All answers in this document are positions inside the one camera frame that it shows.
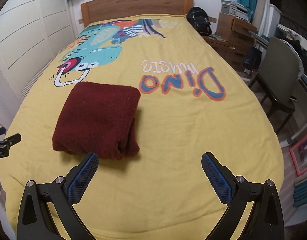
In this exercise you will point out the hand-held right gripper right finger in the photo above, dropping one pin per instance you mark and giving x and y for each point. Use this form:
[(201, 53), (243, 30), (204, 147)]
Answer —
[(217, 180)]

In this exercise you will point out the black backpack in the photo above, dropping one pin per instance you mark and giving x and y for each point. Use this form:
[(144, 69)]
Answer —
[(198, 20)]

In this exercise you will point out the dark blue bag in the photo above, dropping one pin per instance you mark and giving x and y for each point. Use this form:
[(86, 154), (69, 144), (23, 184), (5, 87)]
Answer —
[(252, 58)]

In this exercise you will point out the pink picture frame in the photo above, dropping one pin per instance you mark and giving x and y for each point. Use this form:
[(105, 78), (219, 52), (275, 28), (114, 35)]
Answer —
[(293, 155)]

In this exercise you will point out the yellow dinosaur printed blanket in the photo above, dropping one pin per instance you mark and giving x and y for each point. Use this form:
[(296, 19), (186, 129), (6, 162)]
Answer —
[(168, 130)]

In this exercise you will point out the grey upholstered chair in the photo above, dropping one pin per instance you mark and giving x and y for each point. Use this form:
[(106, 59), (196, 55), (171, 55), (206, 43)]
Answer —
[(276, 65)]

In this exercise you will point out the dark clothing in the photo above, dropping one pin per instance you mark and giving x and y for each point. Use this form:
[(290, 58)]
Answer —
[(299, 52)]

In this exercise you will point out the white wardrobe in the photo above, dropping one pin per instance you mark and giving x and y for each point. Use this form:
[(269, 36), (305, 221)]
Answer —
[(23, 30)]

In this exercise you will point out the wooden headboard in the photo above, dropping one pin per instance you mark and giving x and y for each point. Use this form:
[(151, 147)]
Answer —
[(133, 7)]

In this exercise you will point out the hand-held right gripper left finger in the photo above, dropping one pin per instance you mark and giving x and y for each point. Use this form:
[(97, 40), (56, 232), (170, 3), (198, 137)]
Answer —
[(84, 180)]

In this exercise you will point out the dark red towel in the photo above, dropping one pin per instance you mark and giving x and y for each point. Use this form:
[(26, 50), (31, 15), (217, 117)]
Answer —
[(93, 117)]

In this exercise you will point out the white printer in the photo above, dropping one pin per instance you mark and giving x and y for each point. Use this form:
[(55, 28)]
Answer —
[(228, 7)]

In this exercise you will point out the stack of teal cloths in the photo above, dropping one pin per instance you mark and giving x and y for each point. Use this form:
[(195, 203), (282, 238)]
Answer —
[(303, 192)]

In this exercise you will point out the wooden drawer cabinet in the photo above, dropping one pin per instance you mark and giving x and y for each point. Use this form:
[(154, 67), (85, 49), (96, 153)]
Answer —
[(233, 45)]

